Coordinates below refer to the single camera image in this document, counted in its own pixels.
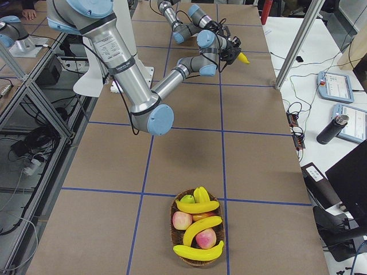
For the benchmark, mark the blue teach pendant near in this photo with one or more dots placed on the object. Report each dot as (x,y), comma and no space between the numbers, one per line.
(355,130)

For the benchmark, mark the black usb hub near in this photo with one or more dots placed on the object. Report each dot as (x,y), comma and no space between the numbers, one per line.
(298,139)

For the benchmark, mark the yellow banana basket back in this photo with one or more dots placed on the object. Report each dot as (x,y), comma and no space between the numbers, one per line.
(201,195)

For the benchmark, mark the yellow banana basket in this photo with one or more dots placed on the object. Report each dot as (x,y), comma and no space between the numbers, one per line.
(201,195)
(196,208)

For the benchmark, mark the brown wicker basket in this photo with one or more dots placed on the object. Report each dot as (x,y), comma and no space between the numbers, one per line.
(177,235)

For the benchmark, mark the blue teach pendant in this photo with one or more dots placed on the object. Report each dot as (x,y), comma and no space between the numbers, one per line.
(335,87)
(355,130)

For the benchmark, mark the blue teach pendant far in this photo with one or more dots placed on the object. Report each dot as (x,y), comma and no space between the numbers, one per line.
(335,87)

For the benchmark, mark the green pear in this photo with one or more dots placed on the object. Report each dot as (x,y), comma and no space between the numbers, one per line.
(189,198)

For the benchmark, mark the red peach front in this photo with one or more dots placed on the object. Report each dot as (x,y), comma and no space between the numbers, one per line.
(206,239)

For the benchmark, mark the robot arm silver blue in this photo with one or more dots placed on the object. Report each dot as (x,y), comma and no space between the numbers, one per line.
(96,21)
(200,20)

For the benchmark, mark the black power adapter box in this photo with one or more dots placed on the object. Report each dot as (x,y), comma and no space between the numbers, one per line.
(319,187)

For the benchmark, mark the aluminium frame post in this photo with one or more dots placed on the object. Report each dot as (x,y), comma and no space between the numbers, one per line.
(300,37)

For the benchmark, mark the black water bottle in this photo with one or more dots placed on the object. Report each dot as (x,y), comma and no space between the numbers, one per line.
(332,129)

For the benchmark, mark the red peach left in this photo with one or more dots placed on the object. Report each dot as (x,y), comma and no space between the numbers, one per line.
(181,220)

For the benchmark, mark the red peach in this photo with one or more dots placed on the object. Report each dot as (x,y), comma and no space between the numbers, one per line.
(206,239)
(181,220)

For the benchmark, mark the black monitor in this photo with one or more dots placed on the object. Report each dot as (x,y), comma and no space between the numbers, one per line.
(348,179)

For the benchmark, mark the yellow banana middle curved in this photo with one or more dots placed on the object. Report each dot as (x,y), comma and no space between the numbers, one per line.
(198,227)

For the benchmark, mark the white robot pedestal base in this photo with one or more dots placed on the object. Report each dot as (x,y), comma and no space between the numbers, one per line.
(124,26)

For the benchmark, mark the black usb hub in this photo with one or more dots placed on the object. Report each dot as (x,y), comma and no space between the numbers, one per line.
(298,139)
(292,119)

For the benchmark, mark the black usb hub far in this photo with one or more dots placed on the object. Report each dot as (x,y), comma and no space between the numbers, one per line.
(292,119)

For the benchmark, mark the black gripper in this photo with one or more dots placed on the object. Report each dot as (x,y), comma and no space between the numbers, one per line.
(231,53)

